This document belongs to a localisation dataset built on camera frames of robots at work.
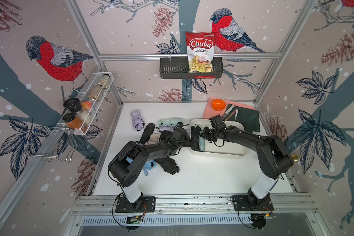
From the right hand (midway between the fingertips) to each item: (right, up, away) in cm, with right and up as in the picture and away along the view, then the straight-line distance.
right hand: (199, 134), depth 94 cm
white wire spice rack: (-58, +11, -30) cm, 66 cm away
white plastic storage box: (+13, -9, -4) cm, 16 cm away
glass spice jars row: (-58, +25, -16) cm, 66 cm away
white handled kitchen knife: (+24, +15, +19) cm, 35 cm away
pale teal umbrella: (+1, -5, -4) cm, 7 cm away
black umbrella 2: (-3, +1, 0) cm, 3 cm away
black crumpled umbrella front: (-20, -17, -9) cm, 27 cm away
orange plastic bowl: (+18, +21, +21) cm, 34 cm away
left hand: (-5, -1, -3) cm, 6 cm away
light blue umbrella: (-31, -16, -11) cm, 36 cm away
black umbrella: (-36, -1, +3) cm, 36 cm away
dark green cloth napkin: (+40, +10, +13) cm, 43 cm away
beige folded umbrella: (-30, -3, 0) cm, 30 cm away
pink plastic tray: (+10, +15, +20) cm, 27 cm away
